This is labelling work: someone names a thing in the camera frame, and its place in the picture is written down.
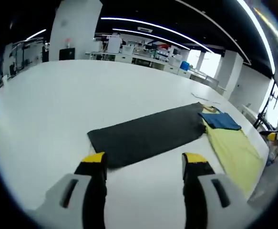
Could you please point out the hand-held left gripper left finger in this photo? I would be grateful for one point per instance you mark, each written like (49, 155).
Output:
(81, 202)

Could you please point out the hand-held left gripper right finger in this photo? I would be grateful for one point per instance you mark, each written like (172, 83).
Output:
(208, 202)

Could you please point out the yellow blue grey garment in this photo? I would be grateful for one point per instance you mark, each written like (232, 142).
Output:
(141, 136)

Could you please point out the black tripod stand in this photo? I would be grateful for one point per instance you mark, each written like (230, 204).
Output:
(260, 119)

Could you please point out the white square pillar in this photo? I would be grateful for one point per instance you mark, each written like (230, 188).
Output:
(74, 28)
(233, 74)

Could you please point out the blue container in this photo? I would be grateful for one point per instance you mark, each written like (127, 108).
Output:
(185, 65)

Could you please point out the black box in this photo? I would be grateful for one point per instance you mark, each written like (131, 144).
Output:
(66, 54)

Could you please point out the row of white counters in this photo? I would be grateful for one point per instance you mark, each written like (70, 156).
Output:
(126, 58)

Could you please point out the tall white cabinet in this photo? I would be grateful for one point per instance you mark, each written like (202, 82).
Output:
(115, 44)

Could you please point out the white ceiling vent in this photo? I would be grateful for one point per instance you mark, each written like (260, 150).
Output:
(144, 29)

